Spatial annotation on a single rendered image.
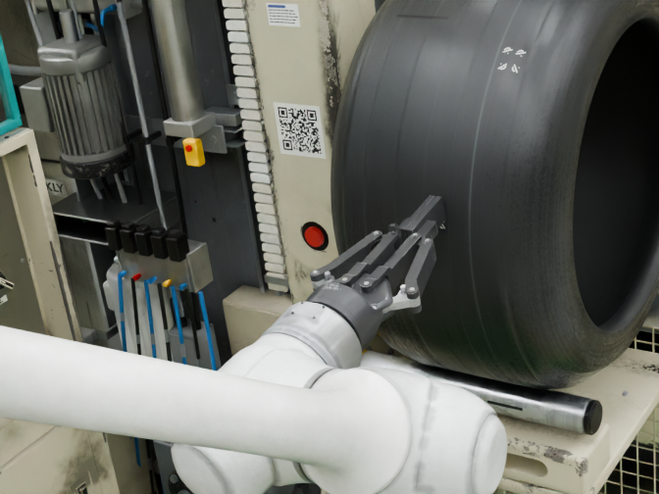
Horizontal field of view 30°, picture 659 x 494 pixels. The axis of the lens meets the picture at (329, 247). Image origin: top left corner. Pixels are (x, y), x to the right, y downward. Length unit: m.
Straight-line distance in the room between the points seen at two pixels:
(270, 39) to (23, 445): 0.66
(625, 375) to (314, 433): 0.99
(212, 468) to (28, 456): 0.78
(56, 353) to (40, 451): 0.96
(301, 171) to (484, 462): 0.80
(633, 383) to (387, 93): 0.64
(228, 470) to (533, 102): 0.54
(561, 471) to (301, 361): 0.59
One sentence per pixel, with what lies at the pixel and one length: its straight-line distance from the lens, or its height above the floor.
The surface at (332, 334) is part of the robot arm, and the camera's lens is 1.14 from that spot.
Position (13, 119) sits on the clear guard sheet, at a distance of 1.72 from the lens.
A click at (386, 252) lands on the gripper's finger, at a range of 1.28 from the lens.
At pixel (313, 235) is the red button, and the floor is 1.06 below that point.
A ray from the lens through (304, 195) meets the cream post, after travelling 1.71.
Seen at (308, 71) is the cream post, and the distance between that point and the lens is 1.63.
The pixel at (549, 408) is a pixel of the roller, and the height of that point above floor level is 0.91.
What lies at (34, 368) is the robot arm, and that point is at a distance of 0.85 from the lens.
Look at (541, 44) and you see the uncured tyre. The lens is 1.36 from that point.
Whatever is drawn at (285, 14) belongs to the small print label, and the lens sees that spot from 1.62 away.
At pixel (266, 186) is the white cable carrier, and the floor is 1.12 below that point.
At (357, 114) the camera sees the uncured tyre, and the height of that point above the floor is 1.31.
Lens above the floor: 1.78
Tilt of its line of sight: 25 degrees down
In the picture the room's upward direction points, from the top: 8 degrees counter-clockwise
